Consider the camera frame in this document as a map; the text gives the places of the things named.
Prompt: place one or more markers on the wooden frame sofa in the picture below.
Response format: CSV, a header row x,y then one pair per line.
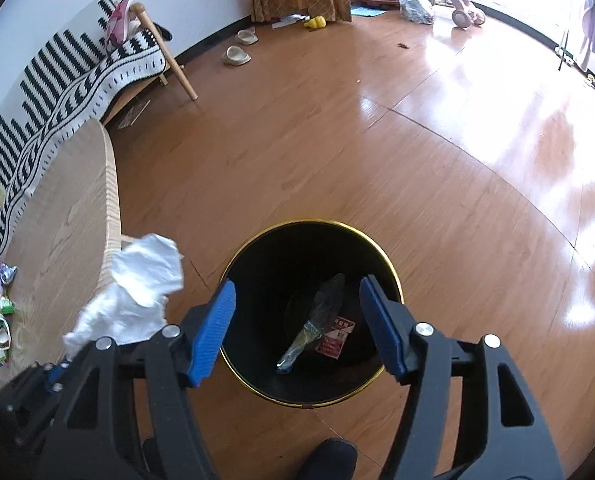
x,y
180,72

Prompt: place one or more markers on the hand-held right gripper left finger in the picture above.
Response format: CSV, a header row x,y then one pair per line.
x,y
211,332

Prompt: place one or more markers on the person's dark shoe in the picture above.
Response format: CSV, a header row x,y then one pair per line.
x,y
327,460

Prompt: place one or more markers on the flat cardboard piece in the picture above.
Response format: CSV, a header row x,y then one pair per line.
x,y
133,112

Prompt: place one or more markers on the wooden oval table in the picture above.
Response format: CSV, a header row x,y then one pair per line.
x,y
62,210

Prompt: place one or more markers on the clear plastic bag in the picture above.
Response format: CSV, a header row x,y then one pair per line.
x,y
416,5

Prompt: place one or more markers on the white tissue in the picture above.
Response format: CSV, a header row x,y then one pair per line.
x,y
137,285

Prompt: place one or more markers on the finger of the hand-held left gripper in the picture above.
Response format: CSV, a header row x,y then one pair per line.
x,y
52,376

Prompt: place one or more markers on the white paper sheet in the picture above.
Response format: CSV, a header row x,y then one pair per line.
x,y
287,21

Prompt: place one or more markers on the black white striped sofa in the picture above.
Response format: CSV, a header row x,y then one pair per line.
x,y
77,75

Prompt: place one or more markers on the black gold-rimmed trash bin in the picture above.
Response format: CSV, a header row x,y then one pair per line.
x,y
277,260

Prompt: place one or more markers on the wrappers inside bin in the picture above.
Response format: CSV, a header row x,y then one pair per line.
x,y
322,305

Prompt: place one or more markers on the red label wrapper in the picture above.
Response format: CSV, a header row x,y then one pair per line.
x,y
335,337

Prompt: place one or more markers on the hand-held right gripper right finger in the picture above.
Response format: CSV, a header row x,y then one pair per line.
x,y
383,332

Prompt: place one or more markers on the blue white crumpled wrapper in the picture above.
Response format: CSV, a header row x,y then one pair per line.
x,y
7,273

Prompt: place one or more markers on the blue paper sheet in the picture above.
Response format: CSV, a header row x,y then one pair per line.
x,y
363,11

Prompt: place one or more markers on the yellow toy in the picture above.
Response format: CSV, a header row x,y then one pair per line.
x,y
315,22

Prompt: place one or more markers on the pink pillow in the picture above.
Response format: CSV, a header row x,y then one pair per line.
x,y
120,20

